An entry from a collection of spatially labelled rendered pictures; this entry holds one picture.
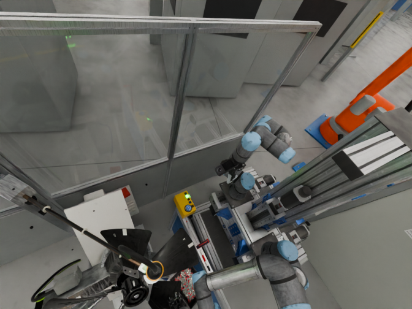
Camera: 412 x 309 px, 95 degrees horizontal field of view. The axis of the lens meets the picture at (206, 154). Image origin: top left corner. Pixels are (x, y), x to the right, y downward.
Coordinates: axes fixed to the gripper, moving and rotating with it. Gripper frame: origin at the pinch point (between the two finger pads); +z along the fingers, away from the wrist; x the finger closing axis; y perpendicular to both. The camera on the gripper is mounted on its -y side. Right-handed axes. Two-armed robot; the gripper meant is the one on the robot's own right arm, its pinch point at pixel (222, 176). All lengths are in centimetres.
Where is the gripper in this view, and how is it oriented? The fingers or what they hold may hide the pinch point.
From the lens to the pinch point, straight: 107.8
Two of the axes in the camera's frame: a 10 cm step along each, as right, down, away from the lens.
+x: -4.8, -8.0, 3.7
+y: 8.4, -3.0, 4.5
